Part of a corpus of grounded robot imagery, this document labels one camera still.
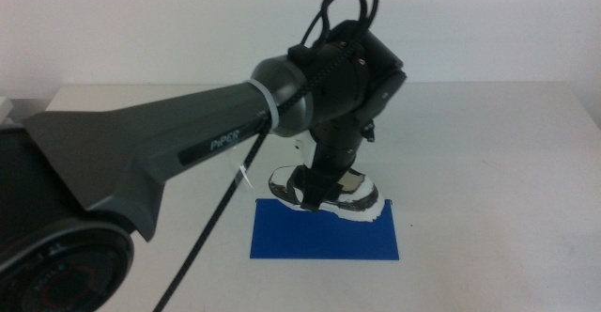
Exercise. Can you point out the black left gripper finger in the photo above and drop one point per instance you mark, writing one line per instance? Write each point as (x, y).
(315, 197)

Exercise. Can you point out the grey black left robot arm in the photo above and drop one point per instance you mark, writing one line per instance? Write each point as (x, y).
(141, 143)

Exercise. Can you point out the blue rectangular mat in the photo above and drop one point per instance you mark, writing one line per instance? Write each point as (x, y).
(324, 237)

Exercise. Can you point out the white zip tie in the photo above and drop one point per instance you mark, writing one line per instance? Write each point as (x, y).
(267, 100)

